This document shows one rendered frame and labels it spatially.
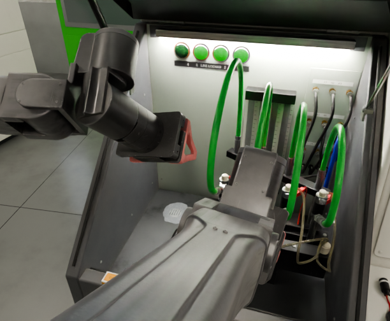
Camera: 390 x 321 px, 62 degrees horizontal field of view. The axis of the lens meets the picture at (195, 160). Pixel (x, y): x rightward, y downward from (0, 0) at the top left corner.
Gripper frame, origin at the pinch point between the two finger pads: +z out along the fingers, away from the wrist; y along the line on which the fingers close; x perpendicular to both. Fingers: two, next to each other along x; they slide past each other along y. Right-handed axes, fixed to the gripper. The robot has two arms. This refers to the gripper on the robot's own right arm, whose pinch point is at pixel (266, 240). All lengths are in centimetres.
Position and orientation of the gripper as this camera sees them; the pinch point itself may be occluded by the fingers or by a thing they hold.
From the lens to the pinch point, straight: 54.8
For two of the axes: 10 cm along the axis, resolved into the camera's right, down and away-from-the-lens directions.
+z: 3.8, 2.4, 9.0
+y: 3.5, -9.3, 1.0
